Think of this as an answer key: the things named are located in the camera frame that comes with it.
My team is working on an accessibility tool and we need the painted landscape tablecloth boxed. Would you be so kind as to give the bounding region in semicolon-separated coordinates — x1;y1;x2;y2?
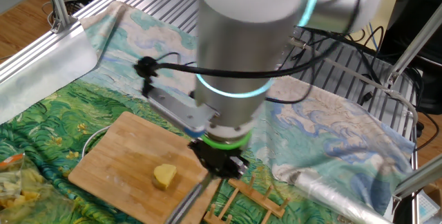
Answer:
0;1;415;224

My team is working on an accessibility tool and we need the clear plastic wrap roll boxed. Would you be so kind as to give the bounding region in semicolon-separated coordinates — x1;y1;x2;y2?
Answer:
291;170;394;224

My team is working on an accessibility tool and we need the thick black cable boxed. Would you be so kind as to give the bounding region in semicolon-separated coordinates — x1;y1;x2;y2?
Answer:
133;26;346;97

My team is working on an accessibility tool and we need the yellow potato half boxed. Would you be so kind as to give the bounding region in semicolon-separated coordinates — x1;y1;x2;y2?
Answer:
153;163;177;191

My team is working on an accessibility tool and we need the bag of chopped potato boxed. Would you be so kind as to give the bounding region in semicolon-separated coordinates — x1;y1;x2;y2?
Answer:
0;153;75;224

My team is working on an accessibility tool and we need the black plug connector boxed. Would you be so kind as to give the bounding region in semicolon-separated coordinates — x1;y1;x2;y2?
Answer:
358;91;374;106

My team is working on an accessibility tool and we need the grey hose metal connector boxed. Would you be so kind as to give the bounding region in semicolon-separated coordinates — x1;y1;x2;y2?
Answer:
288;36;419;130

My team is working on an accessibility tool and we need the wooden cutting board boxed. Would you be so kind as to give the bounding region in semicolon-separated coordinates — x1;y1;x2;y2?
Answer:
68;111;222;224

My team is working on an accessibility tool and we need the steel cleaver knife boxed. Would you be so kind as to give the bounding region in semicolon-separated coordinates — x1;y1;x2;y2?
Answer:
164;174;217;224

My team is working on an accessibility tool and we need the large black case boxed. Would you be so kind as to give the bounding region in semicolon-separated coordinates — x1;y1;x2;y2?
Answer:
378;0;442;116

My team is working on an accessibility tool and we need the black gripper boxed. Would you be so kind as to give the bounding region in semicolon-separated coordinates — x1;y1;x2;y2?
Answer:
188;140;250;180

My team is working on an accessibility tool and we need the aluminium frame post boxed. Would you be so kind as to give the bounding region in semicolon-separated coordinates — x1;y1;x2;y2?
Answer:
385;2;442;86
392;154;442;200
41;0;75;34

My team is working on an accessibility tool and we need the wooden peg rack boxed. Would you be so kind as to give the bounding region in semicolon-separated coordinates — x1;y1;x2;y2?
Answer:
202;172;291;224

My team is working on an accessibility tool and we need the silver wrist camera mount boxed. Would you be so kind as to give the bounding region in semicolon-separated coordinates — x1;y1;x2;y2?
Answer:
146;85;219;139

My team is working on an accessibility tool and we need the blue cable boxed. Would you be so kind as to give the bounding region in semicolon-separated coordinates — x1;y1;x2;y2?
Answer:
366;21;379;50

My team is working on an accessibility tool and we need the white grid tray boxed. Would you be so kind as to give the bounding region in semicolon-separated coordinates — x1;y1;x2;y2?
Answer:
416;189;442;224

